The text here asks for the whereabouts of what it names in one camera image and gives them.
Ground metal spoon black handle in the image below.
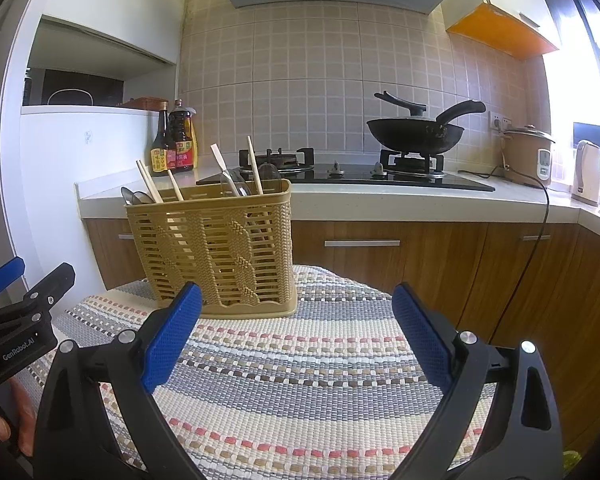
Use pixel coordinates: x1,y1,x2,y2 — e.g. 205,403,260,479
120,186,140,206

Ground small metal spoon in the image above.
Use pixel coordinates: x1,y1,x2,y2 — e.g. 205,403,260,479
132,191,155,205

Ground wooden chopstick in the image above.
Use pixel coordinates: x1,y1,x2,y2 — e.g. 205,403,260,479
166,169,184,202
247,136,264,195
135,159,163,204

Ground white kitchen countertop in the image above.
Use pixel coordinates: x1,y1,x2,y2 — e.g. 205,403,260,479
74,161,600,252

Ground person's left hand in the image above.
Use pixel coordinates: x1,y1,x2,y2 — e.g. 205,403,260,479
0,378,36,458

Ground wooden base cabinets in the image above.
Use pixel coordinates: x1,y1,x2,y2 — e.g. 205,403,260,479
82,216,600,461

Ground soy sauce bottle yellow label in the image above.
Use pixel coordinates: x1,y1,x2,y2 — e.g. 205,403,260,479
150,101,176,176

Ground black microwave on shelf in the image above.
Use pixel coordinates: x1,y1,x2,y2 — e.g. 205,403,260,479
22,68,124,106

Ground striped woven placemat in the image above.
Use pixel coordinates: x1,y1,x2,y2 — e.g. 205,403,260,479
14,263,502,480

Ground yellow plastic utensil basket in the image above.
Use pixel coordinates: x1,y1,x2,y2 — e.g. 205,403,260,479
126,179,298,318

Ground sauce bottle red label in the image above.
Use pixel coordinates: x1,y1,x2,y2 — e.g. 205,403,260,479
169,99,197,172

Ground white refrigerator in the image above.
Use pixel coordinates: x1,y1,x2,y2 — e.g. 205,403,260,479
0,0,185,306

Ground white electric kettle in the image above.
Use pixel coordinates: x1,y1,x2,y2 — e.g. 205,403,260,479
571,140,600,206

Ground beige rice cooker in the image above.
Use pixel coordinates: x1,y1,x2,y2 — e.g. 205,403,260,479
502,125,555,188

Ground black gas stove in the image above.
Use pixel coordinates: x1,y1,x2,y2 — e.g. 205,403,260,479
194,146,496,193

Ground black wok pan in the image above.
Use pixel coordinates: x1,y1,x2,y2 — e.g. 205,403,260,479
367,100,486,156

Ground black power cable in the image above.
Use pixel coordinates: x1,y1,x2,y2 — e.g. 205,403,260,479
456,168,552,346

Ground wall power socket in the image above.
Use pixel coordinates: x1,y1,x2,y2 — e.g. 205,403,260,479
489,110,513,133

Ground black spatula handle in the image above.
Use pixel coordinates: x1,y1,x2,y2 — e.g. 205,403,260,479
374,91,427,117

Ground window frame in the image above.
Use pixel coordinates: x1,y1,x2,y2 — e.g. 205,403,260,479
543,0,600,148

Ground orange wall cabinet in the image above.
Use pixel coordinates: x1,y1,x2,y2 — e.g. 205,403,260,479
441,0,560,60

